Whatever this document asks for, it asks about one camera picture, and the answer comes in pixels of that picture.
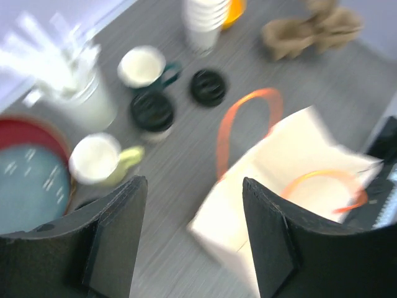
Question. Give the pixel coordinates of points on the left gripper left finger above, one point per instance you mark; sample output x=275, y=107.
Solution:
x=90, y=252

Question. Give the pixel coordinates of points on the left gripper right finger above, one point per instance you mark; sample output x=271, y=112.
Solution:
x=297, y=253

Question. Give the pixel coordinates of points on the printed paper takeout bag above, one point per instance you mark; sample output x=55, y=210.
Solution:
x=297, y=159

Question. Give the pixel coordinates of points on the stack of black cup lids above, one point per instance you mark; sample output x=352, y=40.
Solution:
x=208, y=87

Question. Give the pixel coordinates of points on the brown cardboard cup carrier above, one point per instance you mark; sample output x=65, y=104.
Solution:
x=329, y=26

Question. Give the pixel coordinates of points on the blue grey plate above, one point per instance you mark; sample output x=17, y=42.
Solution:
x=35, y=187

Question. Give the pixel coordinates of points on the yellow mug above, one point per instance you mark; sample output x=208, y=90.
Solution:
x=99, y=160

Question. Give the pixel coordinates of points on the red round tray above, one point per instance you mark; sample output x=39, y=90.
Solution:
x=24, y=130

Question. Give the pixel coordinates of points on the white straw holder cup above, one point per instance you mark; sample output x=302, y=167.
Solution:
x=91, y=108

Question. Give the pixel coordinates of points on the dark green mug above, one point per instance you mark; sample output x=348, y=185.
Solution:
x=145, y=68

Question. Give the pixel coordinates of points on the wrapped white straw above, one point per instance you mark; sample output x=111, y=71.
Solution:
x=59, y=73

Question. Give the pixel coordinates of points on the orange bowl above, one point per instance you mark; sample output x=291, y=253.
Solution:
x=237, y=8

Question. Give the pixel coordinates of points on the stack of white paper cups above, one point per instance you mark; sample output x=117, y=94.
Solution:
x=202, y=23

